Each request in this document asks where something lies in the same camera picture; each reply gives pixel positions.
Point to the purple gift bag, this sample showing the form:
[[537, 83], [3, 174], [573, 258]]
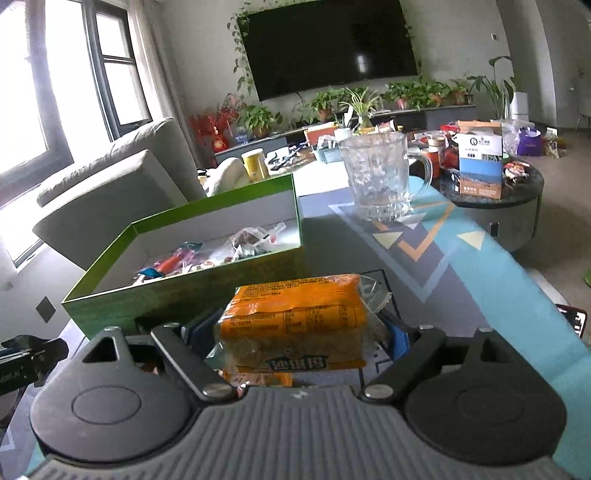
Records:
[[529, 141]]

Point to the clear glass mug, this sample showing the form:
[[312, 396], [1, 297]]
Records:
[[374, 175]]

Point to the tall leafy floor plant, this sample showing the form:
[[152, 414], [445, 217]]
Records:
[[496, 87]]

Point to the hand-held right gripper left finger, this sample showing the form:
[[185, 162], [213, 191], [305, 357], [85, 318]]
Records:
[[203, 336]]

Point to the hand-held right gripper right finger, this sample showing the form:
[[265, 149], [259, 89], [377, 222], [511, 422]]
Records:
[[397, 339]]

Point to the green trailing vine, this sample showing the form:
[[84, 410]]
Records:
[[241, 55]]

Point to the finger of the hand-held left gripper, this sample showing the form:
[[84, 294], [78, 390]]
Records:
[[48, 356]]

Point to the white air purifier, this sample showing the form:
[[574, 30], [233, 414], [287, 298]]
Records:
[[519, 104]]

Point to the potted green plant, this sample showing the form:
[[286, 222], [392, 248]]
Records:
[[258, 120], [326, 104], [418, 92]]

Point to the red flower decoration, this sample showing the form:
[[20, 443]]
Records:
[[214, 127]]

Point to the round dark table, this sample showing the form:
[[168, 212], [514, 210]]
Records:
[[503, 222]]

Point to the green cardboard box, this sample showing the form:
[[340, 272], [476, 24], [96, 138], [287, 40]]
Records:
[[184, 296]]

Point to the pile of mixed snack packets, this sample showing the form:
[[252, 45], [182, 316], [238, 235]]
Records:
[[184, 259]]

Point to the black framed window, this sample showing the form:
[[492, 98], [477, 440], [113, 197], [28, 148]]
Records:
[[115, 60]]

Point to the white blue carton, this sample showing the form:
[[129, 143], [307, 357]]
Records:
[[480, 166]]

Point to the black smartphone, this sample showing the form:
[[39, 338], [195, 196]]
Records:
[[572, 319]]

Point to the grey television console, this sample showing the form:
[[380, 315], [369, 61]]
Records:
[[443, 115]]

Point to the black wall television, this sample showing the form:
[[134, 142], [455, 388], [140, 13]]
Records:
[[328, 46]]

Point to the grey armchair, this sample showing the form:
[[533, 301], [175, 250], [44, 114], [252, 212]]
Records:
[[106, 194]]

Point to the orange snack packet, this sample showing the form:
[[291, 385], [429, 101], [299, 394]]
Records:
[[295, 309], [263, 380]]

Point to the yellow canister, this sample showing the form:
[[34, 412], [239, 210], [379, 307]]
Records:
[[256, 165]]

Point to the spider plant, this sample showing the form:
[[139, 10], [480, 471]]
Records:
[[364, 104]]

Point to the blue plastic basket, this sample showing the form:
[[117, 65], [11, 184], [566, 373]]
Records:
[[326, 153]]

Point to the black wall socket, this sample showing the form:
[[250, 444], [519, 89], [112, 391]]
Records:
[[46, 310]]

